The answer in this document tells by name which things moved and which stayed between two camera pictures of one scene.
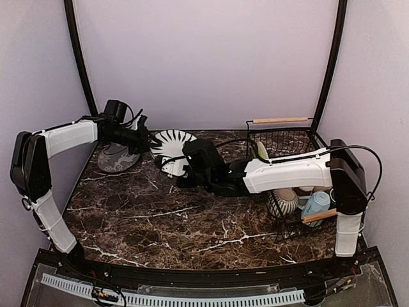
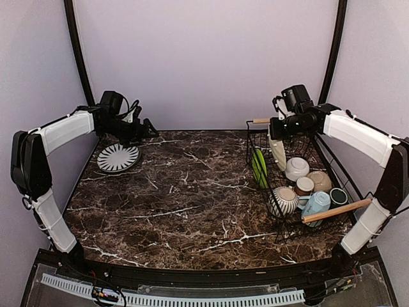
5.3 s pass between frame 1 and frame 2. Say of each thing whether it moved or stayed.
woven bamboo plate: moved
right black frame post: stayed
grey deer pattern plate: stayed
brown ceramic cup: stayed
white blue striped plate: moved
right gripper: moved
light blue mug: stayed
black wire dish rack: stayed
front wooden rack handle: stayed
